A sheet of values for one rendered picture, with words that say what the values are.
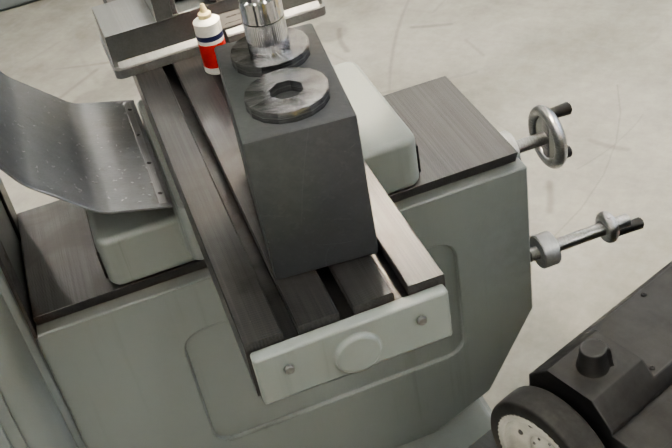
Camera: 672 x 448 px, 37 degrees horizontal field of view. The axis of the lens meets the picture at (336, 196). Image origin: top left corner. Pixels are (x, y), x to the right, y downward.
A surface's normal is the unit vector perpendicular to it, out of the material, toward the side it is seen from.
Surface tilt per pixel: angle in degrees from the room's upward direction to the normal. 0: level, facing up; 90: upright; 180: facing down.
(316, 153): 90
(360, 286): 0
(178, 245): 90
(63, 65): 0
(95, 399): 90
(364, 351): 90
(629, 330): 0
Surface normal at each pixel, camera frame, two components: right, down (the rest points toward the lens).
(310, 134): 0.22, 0.57
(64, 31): -0.15, -0.78
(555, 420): -0.04, -0.66
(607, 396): 0.33, -0.26
